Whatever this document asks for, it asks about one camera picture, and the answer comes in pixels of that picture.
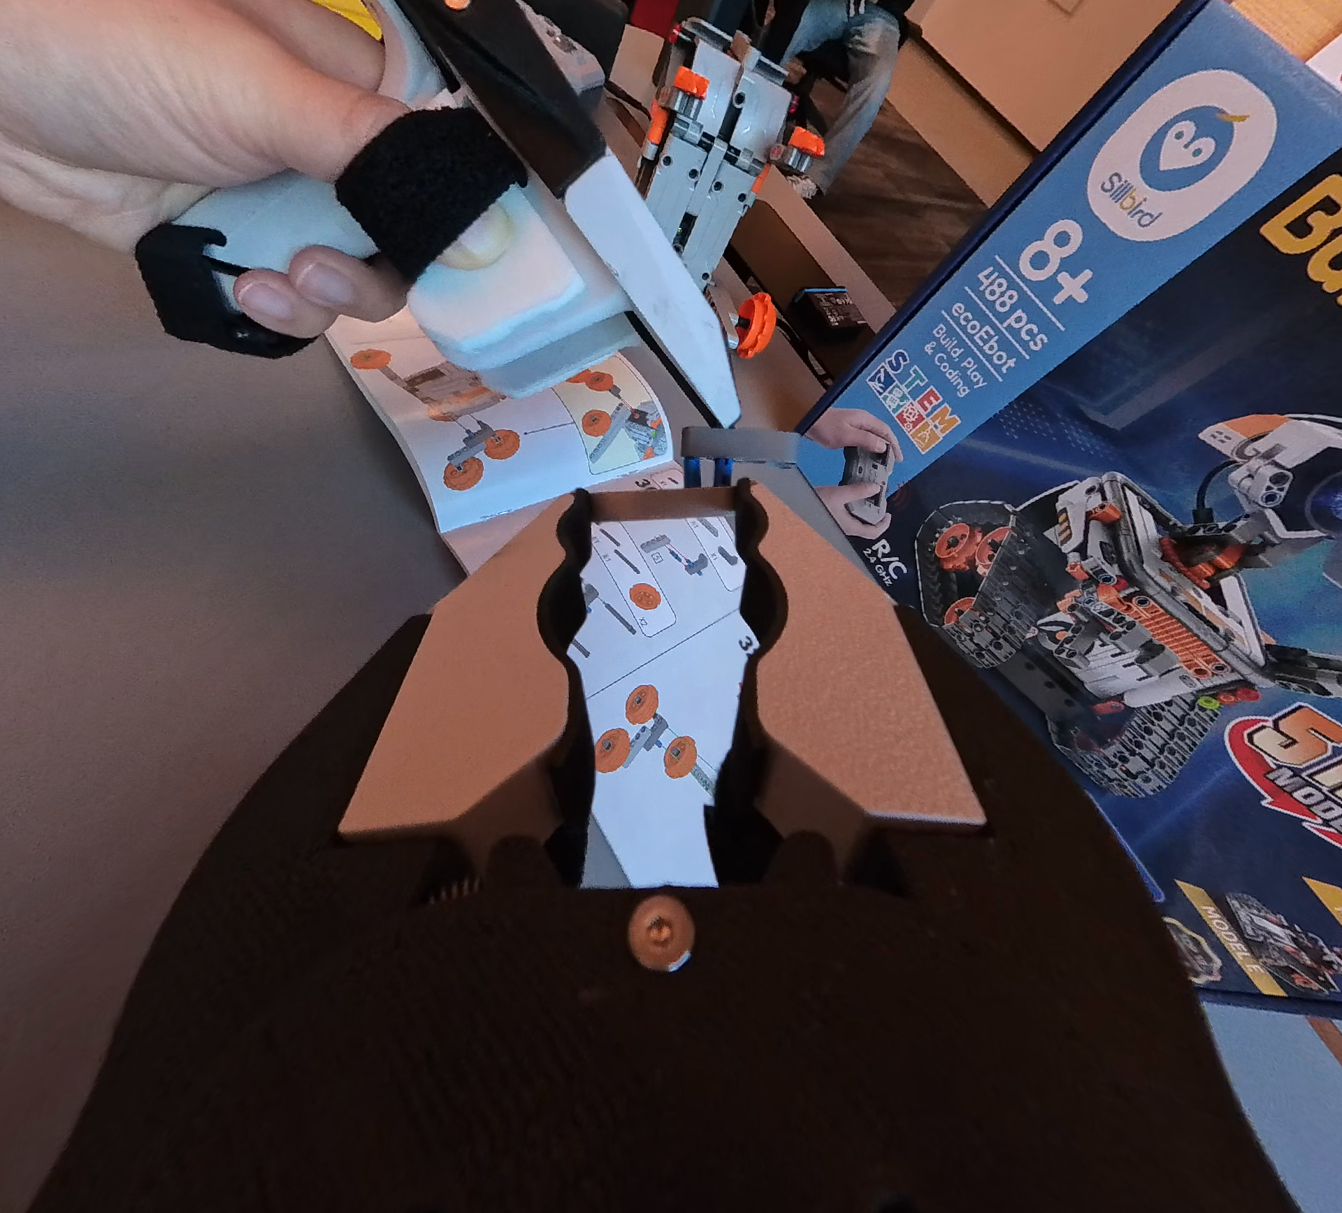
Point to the small black device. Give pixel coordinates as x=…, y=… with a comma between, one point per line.
x=834, y=310

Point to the person's left hand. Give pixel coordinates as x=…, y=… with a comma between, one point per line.
x=157, y=80

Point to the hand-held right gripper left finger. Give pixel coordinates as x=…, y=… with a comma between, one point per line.
x=462, y=710

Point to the grey desk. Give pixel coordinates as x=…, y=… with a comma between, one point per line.
x=157, y=605

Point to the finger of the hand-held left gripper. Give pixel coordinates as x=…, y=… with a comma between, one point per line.
x=651, y=279

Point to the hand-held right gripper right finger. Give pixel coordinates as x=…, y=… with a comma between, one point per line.
x=861, y=710

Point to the grey orange toy robot model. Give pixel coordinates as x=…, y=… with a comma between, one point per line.
x=724, y=142

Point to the open instruction booklet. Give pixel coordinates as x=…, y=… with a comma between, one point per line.
x=493, y=489

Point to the blue toy kit box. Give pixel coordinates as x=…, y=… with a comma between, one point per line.
x=1101, y=342

